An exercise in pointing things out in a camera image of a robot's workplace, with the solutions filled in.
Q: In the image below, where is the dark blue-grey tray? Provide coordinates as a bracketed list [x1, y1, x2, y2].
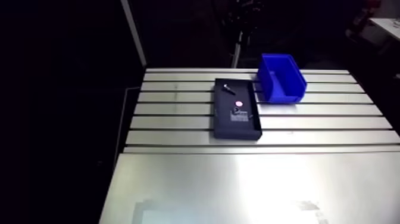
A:
[213, 78, 263, 141]

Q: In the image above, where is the white post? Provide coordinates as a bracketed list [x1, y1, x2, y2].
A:
[120, 0, 148, 68]
[230, 30, 244, 69]

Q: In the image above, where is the pale desk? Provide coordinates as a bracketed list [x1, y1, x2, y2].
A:
[368, 17, 400, 42]

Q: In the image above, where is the blue bin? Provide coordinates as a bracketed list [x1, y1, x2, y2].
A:
[257, 53, 308, 105]

